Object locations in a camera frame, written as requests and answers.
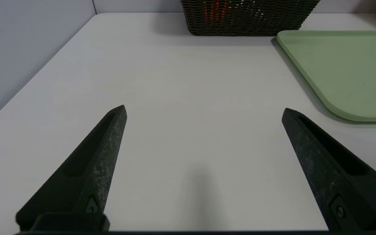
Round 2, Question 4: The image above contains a dark brown wicker basket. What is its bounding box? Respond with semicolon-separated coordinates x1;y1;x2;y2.
180;0;321;37

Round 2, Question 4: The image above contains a light green plastic tray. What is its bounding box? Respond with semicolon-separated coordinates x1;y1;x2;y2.
276;30;376;123

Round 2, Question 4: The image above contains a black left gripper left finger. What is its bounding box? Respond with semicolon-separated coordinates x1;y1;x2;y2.
15;105;128;231

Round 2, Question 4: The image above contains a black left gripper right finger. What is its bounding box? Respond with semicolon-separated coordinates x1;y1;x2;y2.
281;108;376;232

